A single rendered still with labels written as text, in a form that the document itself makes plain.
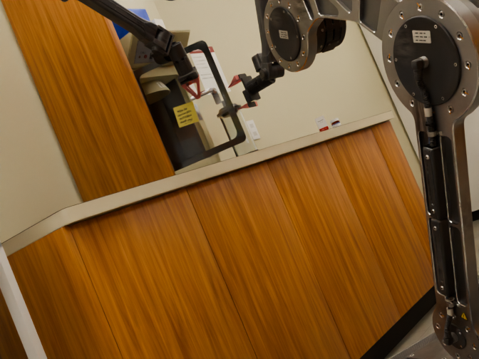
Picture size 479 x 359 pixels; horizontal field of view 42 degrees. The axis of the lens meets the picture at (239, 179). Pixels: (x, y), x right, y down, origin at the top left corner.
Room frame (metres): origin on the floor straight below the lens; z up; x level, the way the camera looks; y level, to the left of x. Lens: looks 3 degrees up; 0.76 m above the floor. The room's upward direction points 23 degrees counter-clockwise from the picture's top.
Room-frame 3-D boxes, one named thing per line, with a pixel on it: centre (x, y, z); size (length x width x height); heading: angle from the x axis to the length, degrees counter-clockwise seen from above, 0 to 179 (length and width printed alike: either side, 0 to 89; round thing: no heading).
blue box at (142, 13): (2.28, 0.14, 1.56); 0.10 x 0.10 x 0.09; 52
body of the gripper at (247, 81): (2.44, -0.20, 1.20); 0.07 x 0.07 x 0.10; 52
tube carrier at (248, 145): (2.54, -0.07, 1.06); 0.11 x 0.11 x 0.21
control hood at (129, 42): (2.34, 0.09, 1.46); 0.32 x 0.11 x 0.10; 142
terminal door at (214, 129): (2.24, 0.07, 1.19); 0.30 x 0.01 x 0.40; 83
